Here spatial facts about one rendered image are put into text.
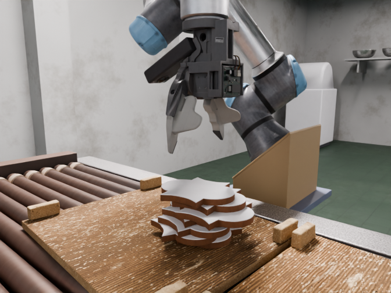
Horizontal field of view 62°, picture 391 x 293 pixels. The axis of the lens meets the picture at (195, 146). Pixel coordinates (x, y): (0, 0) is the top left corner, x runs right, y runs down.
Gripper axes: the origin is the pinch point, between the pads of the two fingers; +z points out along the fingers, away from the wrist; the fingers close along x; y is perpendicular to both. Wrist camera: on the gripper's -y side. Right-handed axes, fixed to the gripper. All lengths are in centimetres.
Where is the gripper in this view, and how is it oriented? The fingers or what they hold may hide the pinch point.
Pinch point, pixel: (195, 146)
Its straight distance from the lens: 55.5
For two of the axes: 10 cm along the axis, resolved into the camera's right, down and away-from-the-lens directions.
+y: 8.1, 1.0, -5.8
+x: 5.9, -1.6, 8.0
